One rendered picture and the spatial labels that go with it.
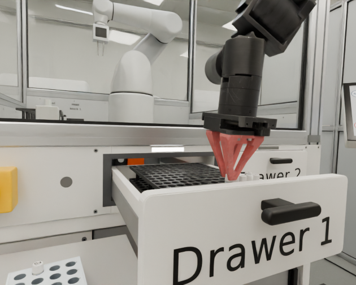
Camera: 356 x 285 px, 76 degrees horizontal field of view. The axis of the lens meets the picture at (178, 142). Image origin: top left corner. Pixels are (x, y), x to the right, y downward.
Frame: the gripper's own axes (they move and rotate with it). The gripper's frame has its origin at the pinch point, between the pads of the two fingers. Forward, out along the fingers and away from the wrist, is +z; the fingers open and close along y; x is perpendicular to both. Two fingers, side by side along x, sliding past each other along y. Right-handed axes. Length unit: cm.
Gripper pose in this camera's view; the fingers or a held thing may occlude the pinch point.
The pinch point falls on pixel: (229, 173)
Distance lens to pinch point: 36.9
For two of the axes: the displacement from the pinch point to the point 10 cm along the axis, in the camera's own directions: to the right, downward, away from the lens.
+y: -4.1, -1.8, 9.0
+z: -0.8, 9.8, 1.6
